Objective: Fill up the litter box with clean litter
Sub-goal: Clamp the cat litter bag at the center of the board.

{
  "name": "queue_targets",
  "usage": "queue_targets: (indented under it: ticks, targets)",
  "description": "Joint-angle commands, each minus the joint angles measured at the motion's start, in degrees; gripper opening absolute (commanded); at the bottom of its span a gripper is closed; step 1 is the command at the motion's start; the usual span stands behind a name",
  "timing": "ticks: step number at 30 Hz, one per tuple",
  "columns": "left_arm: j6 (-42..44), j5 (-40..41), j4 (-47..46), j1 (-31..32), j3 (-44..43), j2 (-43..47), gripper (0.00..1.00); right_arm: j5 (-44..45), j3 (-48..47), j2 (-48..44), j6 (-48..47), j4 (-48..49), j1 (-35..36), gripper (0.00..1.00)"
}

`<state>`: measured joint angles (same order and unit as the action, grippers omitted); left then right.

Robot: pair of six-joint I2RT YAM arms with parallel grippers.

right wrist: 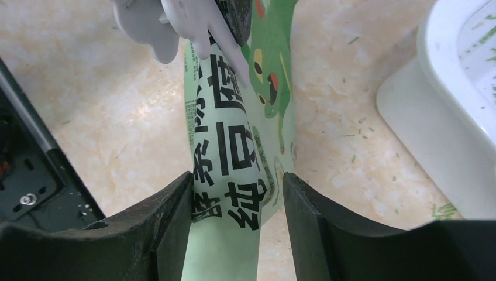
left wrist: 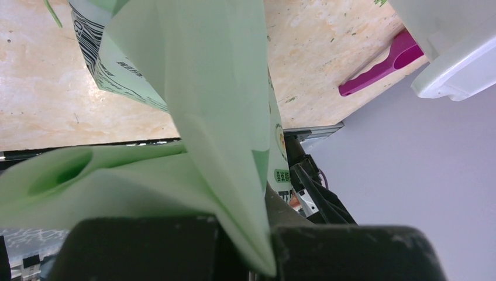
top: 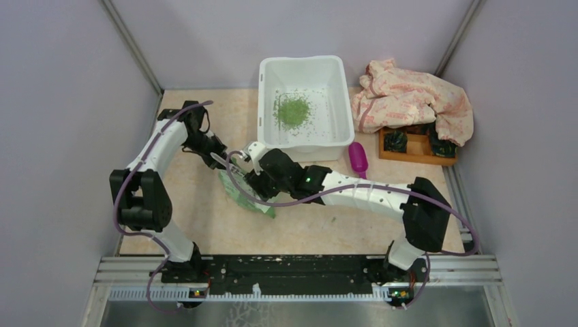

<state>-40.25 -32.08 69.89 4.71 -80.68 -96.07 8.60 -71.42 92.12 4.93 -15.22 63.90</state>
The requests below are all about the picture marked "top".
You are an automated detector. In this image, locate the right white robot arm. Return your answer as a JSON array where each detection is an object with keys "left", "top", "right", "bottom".
[{"left": 242, "top": 142, "right": 451, "bottom": 281}]

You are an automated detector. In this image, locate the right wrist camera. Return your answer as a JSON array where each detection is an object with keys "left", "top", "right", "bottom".
[{"left": 241, "top": 141, "right": 269, "bottom": 175}]

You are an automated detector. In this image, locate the wooden tray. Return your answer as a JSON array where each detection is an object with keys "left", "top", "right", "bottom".
[{"left": 378, "top": 125, "right": 458, "bottom": 167}]

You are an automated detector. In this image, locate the dark patterned cloth bundle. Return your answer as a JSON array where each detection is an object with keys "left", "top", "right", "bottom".
[{"left": 383, "top": 130, "right": 408, "bottom": 153}]

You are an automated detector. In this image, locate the white plastic litter box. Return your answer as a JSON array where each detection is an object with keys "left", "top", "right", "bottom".
[{"left": 257, "top": 55, "right": 355, "bottom": 162}]

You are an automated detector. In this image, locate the green cat litter bag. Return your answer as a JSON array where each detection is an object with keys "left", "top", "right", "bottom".
[{"left": 218, "top": 169, "right": 276, "bottom": 219}]

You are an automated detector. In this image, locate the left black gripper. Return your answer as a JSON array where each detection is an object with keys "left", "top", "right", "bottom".
[{"left": 182, "top": 131, "right": 240, "bottom": 172}]

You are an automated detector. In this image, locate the green cat litter pile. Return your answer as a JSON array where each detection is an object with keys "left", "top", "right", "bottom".
[{"left": 272, "top": 88, "right": 331, "bottom": 136}]

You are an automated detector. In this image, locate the aluminium frame rail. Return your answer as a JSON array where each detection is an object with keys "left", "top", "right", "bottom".
[{"left": 93, "top": 255, "right": 502, "bottom": 302}]

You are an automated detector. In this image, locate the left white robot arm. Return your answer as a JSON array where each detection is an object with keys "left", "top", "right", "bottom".
[{"left": 109, "top": 100, "right": 227, "bottom": 282}]

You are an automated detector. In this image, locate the pink patterned cloth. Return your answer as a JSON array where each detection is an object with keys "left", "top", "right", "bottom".
[{"left": 350, "top": 59, "right": 474, "bottom": 146}]

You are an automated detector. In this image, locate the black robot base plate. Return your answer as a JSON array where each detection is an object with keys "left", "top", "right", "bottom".
[{"left": 160, "top": 255, "right": 426, "bottom": 296}]

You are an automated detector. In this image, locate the purple plastic scoop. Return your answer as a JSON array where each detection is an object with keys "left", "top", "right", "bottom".
[{"left": 348, "top": 142, "right": 369, "bottom": 179}]

